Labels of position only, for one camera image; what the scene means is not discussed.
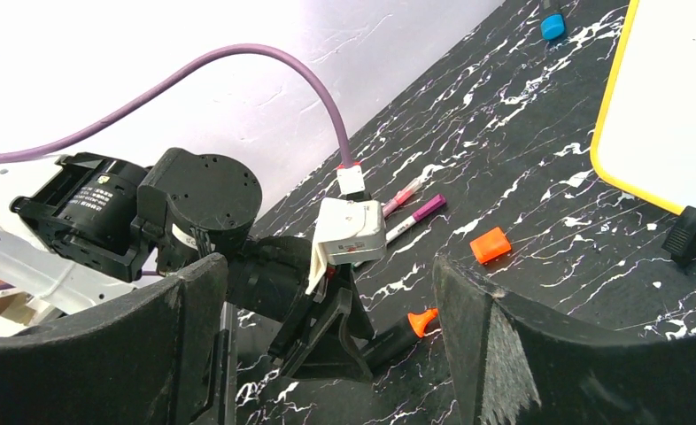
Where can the orange highlighter cap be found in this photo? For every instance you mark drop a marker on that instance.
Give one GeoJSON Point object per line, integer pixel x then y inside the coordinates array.
{"type": "Point", "coordinates": [491, 245]}

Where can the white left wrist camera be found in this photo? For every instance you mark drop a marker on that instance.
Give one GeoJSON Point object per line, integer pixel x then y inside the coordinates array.
{"type": "Point", "coordinates": [346, 232]}

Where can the magenta pen cap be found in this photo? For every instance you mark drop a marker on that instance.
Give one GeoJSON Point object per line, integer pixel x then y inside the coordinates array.
{"type": "Point", "coordinates": [429, 207]}

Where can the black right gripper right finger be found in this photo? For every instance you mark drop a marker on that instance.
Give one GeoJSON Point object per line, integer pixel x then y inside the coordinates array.
{"type": "Point", "coordinates": [515, 361]}

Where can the pink marker pen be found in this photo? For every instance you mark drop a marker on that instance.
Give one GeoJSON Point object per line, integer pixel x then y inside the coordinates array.
{"type": "Point", "coordinates": [402, 196]}

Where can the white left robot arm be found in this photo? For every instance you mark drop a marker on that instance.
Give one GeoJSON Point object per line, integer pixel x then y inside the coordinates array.
{"type": "Point", "coordinates": [77, 230]}

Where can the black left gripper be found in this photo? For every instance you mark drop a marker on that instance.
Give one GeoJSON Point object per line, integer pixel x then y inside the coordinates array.
{"type": "Point", "coordinates": [319, 333]}

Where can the black orange highlighter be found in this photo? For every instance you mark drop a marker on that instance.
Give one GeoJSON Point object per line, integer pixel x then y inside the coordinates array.
{"type": "Point", "coordinates": [399, 337]}

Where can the blue black marker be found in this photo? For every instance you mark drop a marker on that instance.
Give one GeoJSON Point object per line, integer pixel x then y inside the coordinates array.
{"type": "Point", "coordinates": [552, 23]}

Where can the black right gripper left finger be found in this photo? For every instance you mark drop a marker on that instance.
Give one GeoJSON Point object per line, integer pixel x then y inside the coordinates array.
{"type": "Point", "coordinates": [147, 357]}

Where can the orange framed whiteboard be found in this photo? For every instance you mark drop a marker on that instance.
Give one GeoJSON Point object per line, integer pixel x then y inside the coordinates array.
{"type": "Point", "coordinates": [645, 139]}

